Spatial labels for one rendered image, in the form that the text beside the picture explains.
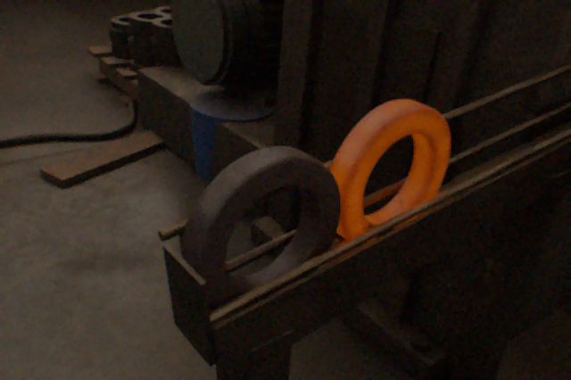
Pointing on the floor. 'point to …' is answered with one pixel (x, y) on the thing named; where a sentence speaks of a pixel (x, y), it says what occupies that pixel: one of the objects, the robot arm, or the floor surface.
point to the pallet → (136, 49)
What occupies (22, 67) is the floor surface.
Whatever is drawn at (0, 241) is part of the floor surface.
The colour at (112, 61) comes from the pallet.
